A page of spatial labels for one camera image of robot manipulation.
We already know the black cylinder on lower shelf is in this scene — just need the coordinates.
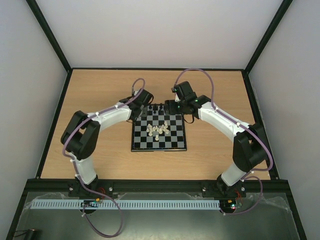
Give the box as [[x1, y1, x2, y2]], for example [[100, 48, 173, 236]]
[[23, 229, 40, 240]]

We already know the folding black white chessboard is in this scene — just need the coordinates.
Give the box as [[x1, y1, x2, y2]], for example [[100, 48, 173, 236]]
[[131, 104, 187, 152]]

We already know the light blue slotted cable duct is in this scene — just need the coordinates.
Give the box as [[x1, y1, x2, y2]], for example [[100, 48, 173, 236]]
[[30, 199, 220, 210]]

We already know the black aluminium mounting rail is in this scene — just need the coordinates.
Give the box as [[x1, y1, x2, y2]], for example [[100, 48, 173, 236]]
[[23, 178, 291, 199]]

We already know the black enclosure frame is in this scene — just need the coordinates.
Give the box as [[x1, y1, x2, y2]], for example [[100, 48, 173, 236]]
[[6, 0, 307, 240]]

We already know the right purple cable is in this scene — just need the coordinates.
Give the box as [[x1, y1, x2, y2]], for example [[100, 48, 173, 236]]
[[174, 66, 275, 216]]

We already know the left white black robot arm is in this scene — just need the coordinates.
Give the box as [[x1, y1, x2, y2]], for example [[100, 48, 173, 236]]
[[60, 89, 154, 195]]

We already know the pile of white chess pieces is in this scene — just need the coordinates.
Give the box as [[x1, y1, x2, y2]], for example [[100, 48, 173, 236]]
[[145, 121, 170, 136]]

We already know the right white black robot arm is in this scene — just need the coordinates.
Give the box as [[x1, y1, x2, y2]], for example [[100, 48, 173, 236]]
[[165, 81, 271, 196]]

